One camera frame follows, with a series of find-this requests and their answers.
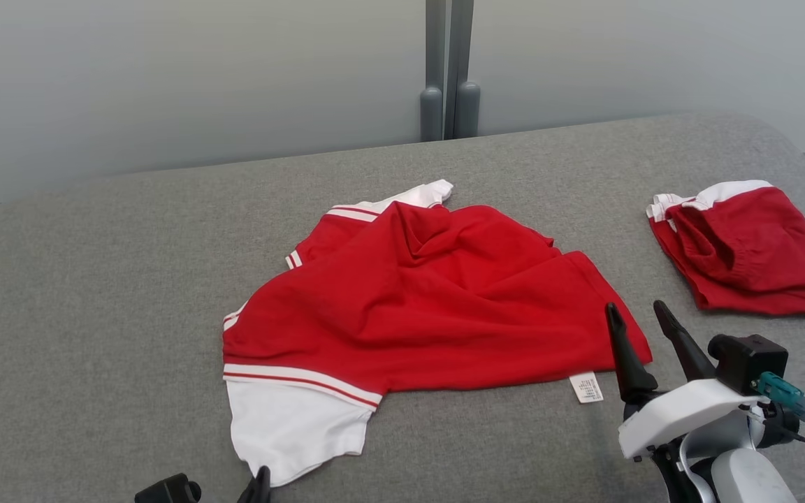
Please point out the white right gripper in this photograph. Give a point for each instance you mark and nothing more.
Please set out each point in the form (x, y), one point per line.
(682, 416)

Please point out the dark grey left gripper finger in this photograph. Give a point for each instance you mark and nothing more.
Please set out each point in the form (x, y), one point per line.
(257, 489)

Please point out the red shorts with white stripe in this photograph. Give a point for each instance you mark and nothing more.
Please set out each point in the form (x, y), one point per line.
(752, 258)

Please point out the red jersey with white sleeves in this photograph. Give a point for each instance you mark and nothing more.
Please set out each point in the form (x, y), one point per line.
(430, 307)

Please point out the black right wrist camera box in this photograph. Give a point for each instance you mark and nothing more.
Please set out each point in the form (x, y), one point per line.
(748, 363)

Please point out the grey metal partition post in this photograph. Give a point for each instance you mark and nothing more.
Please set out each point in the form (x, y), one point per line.
(465, 70)
(432, 70)

